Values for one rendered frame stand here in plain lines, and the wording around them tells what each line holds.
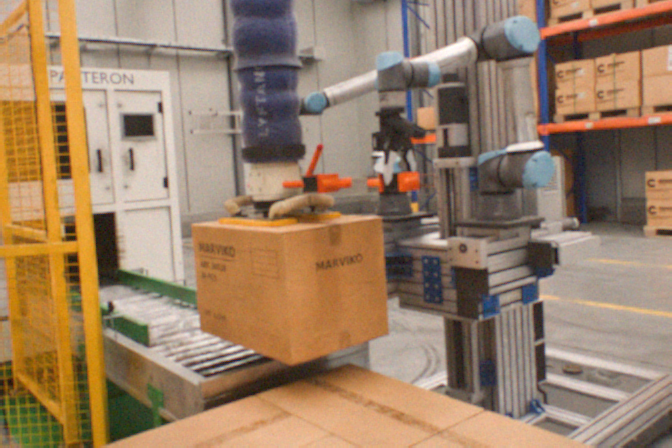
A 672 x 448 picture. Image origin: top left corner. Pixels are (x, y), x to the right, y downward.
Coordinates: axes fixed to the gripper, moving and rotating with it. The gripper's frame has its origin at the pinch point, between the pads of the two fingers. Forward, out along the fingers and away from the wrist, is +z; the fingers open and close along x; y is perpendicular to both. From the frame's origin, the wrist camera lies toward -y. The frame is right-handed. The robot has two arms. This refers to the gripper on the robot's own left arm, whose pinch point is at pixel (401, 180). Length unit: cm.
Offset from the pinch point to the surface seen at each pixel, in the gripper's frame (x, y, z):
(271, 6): 5, 49, -58
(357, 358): -27, 53, 68
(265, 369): 13, 54, 61
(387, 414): 4, 6, 66
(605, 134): -838, 346, -30
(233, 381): 25, 54, 62
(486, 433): -4, -21, 66
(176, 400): 35, 76, 71
